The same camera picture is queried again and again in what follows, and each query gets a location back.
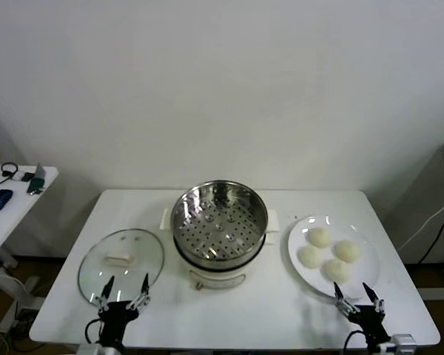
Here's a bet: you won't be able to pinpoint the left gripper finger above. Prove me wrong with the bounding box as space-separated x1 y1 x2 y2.
94 275 115 315
127 272 152 314

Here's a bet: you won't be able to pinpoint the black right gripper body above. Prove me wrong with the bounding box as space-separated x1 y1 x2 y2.
349 305 391 344

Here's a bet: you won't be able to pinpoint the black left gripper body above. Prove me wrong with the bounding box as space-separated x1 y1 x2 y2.
98 300 140 344

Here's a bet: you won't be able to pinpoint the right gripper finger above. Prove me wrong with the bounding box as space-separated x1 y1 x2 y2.
362 282 387 320
332 281 360 316

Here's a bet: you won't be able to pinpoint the white steamed baozi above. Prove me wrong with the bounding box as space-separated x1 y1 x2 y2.
322 258 352 284
334 240 363 263
298 245 325 268
308 227 333 248

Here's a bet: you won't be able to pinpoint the glass lid with cream handle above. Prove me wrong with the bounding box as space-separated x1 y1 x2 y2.
77 228 166 305

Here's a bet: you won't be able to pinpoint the steel steamer pot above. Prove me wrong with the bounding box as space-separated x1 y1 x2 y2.
158 207 282 291

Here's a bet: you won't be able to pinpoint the stainless steel steamer basket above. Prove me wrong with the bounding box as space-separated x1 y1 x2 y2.
169 180 269 270

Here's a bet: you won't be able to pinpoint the white round plate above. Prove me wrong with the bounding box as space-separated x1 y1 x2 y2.
287 215 381 300

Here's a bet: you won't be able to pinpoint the white side table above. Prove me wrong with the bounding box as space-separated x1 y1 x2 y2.
0 165 59 334

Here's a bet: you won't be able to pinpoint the green and grey tool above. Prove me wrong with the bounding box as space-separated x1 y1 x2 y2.
26 163 47 195

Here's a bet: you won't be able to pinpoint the black headphones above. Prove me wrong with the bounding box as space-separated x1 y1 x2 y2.
0 162 20 186

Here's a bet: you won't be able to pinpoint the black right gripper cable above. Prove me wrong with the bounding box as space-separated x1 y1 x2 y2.
346 330 369 355

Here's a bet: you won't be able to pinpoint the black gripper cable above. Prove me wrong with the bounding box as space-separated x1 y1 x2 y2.
84 317 105 345
346 330 369 355

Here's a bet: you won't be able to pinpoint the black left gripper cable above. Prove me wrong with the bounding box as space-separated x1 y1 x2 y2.
84 317 105 345

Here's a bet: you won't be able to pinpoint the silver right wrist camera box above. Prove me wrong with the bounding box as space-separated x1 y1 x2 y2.
376 334 417 355

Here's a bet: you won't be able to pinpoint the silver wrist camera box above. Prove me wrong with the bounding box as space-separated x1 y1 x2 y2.
76 343 119 355
376 334 417 355

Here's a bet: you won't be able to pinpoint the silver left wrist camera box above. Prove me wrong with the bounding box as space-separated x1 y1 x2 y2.
76 343 119 355

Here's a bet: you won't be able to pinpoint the white table leg frame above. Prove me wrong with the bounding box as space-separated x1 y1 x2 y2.
416 266 444 301

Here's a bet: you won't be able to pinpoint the white power cable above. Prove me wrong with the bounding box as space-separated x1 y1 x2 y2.
397 194 444 251

